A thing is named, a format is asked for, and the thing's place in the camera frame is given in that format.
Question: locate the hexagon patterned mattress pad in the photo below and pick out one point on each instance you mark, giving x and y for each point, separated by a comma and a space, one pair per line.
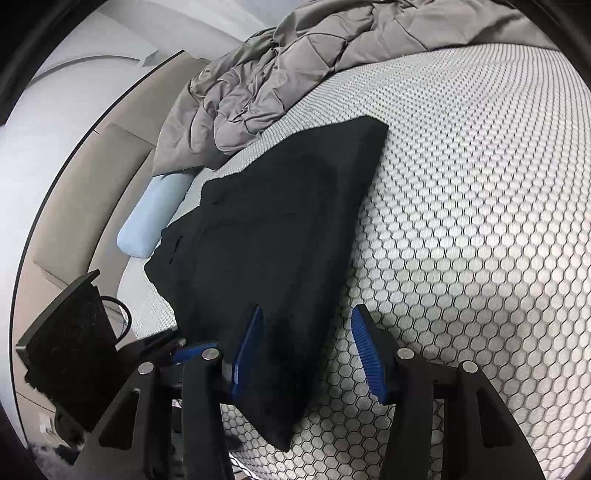
461, 230

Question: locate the light blue pillow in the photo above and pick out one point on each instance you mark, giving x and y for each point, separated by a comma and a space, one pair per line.
152, 217

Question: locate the black pants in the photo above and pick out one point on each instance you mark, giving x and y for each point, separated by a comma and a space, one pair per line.
277, 230

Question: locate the beige padded headboard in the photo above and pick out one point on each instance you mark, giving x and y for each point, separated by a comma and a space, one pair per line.
83, 194

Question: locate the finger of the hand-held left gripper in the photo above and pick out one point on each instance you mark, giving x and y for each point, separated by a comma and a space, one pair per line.
194, 353

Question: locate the grey quilted duvet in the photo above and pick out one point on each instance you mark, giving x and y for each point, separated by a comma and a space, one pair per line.
300, 69

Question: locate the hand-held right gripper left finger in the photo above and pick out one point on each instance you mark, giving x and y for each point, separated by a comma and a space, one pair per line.
247, 350

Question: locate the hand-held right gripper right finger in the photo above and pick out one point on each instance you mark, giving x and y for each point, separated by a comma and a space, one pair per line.
367, 350

